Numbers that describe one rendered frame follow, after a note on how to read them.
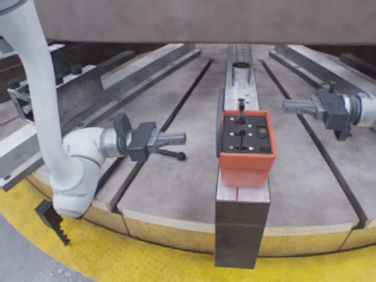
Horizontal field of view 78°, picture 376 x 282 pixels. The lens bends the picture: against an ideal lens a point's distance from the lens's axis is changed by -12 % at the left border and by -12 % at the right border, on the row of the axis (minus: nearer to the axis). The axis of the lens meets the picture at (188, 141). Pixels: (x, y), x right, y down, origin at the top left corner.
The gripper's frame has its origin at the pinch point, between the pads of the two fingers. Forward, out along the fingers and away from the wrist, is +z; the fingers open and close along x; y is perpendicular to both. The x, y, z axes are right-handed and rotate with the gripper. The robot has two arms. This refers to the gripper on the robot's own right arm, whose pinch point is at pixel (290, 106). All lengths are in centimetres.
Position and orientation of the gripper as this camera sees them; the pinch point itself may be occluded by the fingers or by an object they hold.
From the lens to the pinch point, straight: 70.6
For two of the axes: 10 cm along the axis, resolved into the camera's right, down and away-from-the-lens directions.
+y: -0.7, -7.9, -6.1
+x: -1.5, 6.1, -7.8
